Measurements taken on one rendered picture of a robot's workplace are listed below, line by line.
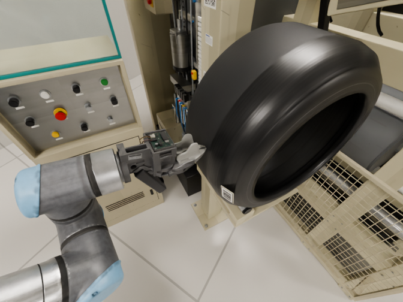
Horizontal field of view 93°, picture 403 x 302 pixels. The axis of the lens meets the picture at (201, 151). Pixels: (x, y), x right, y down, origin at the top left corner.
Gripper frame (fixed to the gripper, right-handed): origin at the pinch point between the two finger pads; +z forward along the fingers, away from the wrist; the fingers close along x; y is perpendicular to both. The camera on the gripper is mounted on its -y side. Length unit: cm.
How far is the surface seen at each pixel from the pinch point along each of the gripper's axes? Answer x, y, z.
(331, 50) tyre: -6.6, 25.8, 22.8
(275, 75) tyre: -4.5, 20.9, 12.0
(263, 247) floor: -12, -116, 63
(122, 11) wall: 325, -21, 43
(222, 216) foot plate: 25, -117, 48
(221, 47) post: 27.7, 16.4, 20.4
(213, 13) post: 31.6, 25.2, 18.1
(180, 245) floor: 20, -123, 7
